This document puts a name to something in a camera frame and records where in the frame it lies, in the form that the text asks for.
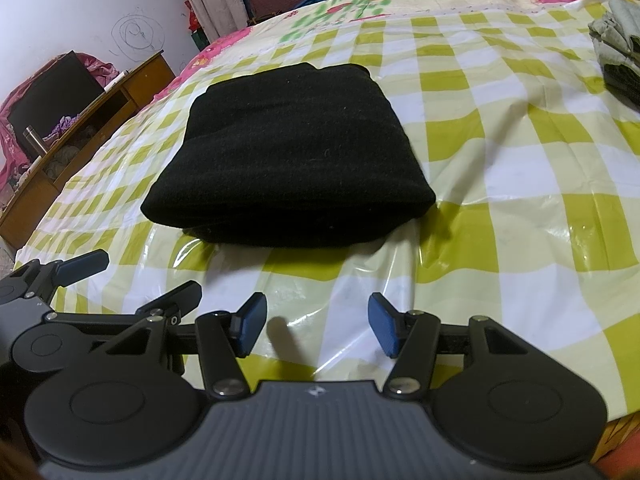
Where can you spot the metal bottle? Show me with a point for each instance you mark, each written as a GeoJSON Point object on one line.
{"type": "Point", "coordinates": [35, 142]}

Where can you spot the folded grey-green clothes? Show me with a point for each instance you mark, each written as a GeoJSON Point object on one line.
{"type": "Point", "coordinates": [617, 45]}

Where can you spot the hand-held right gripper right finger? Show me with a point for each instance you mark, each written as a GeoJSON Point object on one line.
{"type": "Point", "coordinates": [382, 327]}

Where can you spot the red and green toy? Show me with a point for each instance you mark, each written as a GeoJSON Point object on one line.
{"type": "Point", "coordinates": [196, 25]}

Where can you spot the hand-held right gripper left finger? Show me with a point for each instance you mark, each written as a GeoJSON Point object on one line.
{"type": "Point", "coordinates": [248, 330]}

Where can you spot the black monitor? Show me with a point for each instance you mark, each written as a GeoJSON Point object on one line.
{"type": "Point", "coordinates": [55, 95]}

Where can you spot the black pants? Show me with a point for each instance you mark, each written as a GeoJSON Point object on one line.
{"type": "Point", "coordinates": [295, 160]}

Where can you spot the blue plastic item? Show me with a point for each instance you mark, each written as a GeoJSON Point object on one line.
{"type": "Point", "coordinates": [310, 1]}

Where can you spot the wooden cabinet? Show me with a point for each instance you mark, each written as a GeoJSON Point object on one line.
{"type": "Point", "coordinates": [120, 95]}

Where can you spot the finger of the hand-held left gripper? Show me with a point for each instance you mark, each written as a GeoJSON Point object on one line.
{"type": "Point", "coordinates": [82, 265]}
{"type": "Point", "coordinates": [175, 297]}

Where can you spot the green checkered bed sheet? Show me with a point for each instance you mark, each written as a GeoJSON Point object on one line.
{"type": "Point", "coordinates": [500, 185]}

